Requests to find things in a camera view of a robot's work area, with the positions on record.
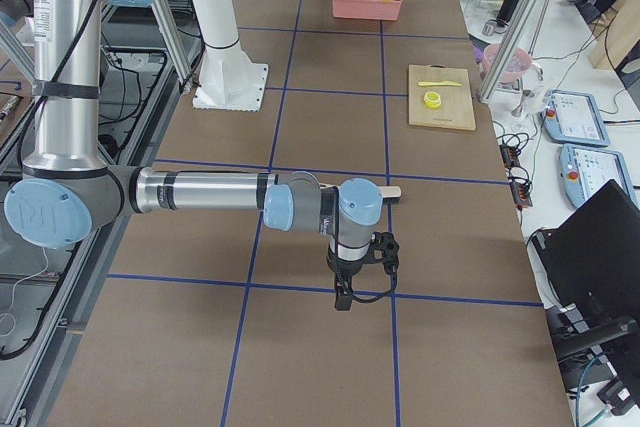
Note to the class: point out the upper blue teach pendant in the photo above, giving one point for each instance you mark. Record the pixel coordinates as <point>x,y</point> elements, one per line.
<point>573,117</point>

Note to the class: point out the yellow toy lemon slices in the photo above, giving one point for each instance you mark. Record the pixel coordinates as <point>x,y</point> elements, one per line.
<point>432,100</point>

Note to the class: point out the bamboo cutting board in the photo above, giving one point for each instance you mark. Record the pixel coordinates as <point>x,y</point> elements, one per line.
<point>456,111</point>

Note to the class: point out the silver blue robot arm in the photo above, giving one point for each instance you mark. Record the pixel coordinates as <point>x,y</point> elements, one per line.
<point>70,189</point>

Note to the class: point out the yellow plastic toy knife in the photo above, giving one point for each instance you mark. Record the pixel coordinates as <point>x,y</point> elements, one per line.
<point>442,83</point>

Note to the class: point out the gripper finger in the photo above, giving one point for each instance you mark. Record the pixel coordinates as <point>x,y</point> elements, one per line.
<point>343,298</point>

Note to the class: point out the blue teach pendant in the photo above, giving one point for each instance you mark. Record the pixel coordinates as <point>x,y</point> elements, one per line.
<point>585,170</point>
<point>573,117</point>

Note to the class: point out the pink bowl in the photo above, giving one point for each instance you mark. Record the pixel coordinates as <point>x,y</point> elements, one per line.
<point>519,63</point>

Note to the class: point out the lower blue teach pendant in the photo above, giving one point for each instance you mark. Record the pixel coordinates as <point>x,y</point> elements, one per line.
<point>585,170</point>

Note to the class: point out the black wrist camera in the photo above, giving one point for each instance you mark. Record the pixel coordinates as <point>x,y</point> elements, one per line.
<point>385,250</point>

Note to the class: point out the beige hand brush black bristles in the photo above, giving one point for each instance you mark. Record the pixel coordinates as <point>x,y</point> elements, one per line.
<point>392,192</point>

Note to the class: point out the black laptop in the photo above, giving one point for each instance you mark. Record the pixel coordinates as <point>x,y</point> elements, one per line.
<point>592,259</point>

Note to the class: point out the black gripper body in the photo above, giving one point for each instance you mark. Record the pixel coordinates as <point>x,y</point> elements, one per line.
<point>348,271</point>

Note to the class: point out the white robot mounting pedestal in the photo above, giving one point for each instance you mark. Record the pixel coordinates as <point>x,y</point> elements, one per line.
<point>228,79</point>

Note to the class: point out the black water bottle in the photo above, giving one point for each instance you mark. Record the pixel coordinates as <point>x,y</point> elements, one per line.
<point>506,12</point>

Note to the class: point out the aluminium frame post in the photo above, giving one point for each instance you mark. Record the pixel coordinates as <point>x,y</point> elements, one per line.
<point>509,43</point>

